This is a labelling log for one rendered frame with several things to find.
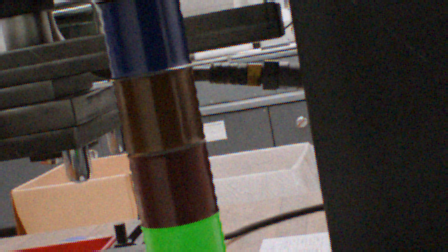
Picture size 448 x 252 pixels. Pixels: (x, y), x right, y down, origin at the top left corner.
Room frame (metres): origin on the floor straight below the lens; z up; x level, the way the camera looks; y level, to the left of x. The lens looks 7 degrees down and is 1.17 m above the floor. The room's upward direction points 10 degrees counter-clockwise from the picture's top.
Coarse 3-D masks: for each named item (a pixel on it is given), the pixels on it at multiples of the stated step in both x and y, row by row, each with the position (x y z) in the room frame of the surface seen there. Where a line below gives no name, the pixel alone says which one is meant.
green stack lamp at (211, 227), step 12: (216, 216) 0.36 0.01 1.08; (144, 228) 0.36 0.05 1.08; (168, 228) 0.35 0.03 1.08; (180, 228) 0.35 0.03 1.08; (192, 228) 0.35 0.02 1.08; (204, 228) 0.35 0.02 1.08; (216, 228) 0.36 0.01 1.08; (144, 240) 0.36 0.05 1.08; (156, 240) 0.35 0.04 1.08; (168, 240) 0.35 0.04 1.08; (180, 240) 0.35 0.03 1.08; (192, 240) 0.35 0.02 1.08; (204, 240) 0.35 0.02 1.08; (216, 240) 0.35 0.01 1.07
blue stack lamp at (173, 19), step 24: (120, 0) 0.35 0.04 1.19; (144, 0) 0.35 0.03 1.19; (168, 0) 0.35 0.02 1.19; (120, 24) 0.35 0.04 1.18; (144, 24) 0.35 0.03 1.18; (168, 24) 0.35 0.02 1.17; (120, 48) 0.35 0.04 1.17; (144, 48) 0.35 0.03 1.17; (168, 48) 0.35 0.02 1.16; (120, 72) 0.35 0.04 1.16; (144, 72) 0.35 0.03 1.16
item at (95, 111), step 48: (0, 0) 0.61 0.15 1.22; (48, 0) 0.63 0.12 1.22; (48, 48) 0.59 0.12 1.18; (96, 48) 0.59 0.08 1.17; (192, 48) 0.58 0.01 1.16; (0, 96) 0.59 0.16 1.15; (48, 96) 0.58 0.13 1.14; (96, 96) 0.61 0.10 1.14; (0, 144) 0.56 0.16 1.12; (48, 144) 0.56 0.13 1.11; (96, 144) 0.66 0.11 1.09
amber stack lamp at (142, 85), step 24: (168, 72) 0.35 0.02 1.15; (120, 96) 0.35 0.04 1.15; (144, 96) 0.35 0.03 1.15; (168, 96) 0.35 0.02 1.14; (192, 96) 0.36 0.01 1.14; (120, 120) 0.36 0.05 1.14; (144, 120) 0.35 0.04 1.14; (168, 120) 0.35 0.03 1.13; (192, 120) 0.35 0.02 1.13; (144, 144) 0.35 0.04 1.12; (168, 144) 0.35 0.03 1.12
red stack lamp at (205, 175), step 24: (192, 144) 0.36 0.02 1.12; (144, 168) 0.35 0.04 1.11; (168, 168) 0.35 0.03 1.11; (192, 168) 0.35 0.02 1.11; (144, 192) 0.35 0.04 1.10; (168, 192) 0.35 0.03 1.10; (192, 192) 0.35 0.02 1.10; (144, 216) 0.35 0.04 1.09; (168, 216) 0.35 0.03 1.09; (192, 216) 0.35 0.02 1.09
